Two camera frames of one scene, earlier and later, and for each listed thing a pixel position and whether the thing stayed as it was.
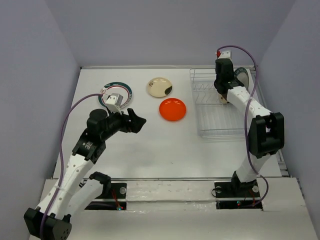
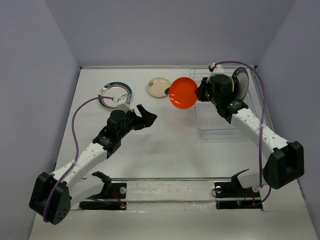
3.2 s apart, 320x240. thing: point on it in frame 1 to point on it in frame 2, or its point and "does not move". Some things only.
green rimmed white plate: [116, 87] does not move
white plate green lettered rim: [242, 75] does not move
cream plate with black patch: [159, 87] does not move
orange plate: [172, 109] to [182, 93]
